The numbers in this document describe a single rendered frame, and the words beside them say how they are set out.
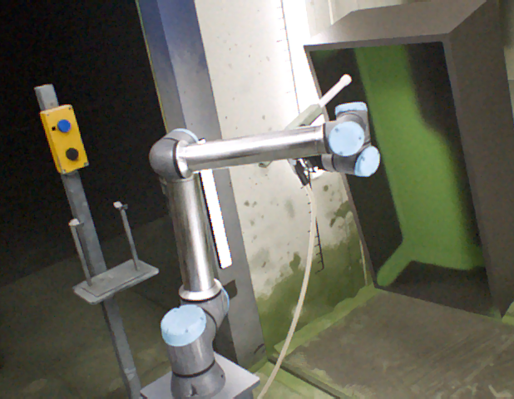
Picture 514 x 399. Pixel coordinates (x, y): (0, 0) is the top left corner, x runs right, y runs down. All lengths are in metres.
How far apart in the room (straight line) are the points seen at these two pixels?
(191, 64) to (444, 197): 1.26
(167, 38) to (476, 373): 2.02
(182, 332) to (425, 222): 1.45
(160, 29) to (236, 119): 0.54
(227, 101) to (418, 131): 0.86
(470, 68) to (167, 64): 1.24
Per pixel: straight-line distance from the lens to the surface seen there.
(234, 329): 3.15
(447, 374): 3.12
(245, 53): 2.94
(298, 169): 2.14
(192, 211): 2.06
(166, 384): 2.29
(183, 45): 2.74
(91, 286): 2.78
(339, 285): 3.60
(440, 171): 2.84
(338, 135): 1.70
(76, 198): 2.77
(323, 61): 2.53
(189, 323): 2.06
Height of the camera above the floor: 1.92
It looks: 20 degrees down
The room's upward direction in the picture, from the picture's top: 11 degrees counter-clockwise
